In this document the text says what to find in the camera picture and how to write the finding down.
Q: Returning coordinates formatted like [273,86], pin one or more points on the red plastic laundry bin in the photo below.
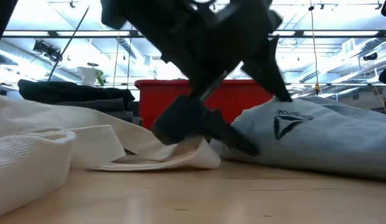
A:
[168,99]

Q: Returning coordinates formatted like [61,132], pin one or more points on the black aluminium rig frame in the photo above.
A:
[336,33]

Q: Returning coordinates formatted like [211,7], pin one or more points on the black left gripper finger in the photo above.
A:
[196,124]
[267,74]

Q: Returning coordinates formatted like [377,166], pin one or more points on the black ceiling-mounted device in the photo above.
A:
[45,48]

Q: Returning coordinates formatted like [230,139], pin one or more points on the small light grey cloth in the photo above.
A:
[320,140]

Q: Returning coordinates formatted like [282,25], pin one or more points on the white canvas tote bag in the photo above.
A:
[31,165]

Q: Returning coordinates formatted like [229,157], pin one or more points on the dark dome ceiling fixture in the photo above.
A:
[370,56]

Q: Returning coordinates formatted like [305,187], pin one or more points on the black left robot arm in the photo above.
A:
[3,15]

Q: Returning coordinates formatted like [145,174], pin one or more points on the black garment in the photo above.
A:
[65,91]

